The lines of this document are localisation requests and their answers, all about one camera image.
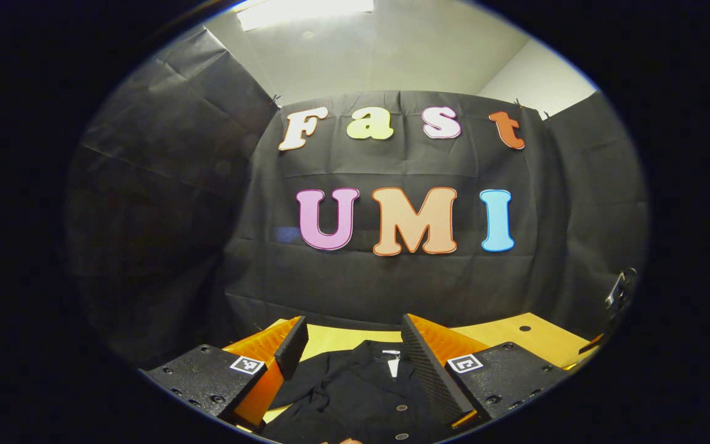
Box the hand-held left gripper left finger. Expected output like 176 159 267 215
139 316 309 432

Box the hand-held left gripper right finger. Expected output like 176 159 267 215
401 313 574 430

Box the black button-up shirt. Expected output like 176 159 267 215
261 339 454 444

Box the black backdrop cloth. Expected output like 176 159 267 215
64 28 648 368

